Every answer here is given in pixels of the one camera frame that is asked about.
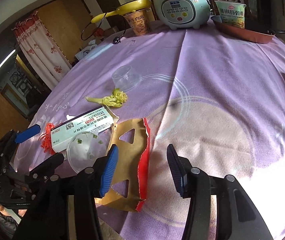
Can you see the light green rice cooker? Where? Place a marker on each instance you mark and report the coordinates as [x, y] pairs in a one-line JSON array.
[[182, 13]]

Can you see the clear plastic lid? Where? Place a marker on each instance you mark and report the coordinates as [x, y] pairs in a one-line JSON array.
[[84, 148]]

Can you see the brown instant noodle cup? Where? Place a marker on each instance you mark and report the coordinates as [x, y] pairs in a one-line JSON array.
[[139, 22]]

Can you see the clear plastic cup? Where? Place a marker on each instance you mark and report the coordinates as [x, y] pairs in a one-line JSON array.
[[125, 78]]

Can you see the red foam fruit net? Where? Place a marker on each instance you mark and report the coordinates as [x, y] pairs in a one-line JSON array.
[[45, 139]]

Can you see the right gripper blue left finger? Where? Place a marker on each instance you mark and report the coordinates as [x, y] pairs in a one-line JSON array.
[[109, 170]]

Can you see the yellow frying pan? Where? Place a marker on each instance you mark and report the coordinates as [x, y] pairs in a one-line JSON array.
[[124, 9]]

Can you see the torn red brown paper packaging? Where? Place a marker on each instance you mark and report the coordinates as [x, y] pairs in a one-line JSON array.
[[132, 137]]

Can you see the white red floral curtain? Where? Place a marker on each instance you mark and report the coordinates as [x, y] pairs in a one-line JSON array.
[[41, 51]]

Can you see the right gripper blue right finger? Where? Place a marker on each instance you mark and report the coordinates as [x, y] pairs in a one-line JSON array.
[[178, 171]]

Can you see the red frying pan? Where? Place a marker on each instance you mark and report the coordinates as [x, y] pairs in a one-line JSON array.
[[253, 31]]

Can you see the purple tablecloth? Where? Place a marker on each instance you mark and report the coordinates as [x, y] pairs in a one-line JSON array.
[[218, 100]]

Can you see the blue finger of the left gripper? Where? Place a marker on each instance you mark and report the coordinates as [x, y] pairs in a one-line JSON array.
[[27, 134]]

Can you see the white medicine box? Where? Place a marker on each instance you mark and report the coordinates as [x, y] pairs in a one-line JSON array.
[[93, 121]]

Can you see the green instant noodle cup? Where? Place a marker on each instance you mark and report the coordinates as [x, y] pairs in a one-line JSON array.
[[232, 13]]

